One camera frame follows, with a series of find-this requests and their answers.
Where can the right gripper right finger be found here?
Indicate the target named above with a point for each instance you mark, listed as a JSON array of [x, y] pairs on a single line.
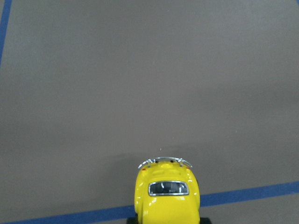
[[205, 220]]

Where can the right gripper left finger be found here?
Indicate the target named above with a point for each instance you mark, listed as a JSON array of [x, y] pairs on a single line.
[[132, 220]]

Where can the yellow beetle toy car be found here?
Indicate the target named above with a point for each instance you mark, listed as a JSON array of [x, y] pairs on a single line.
[[166, 192]]

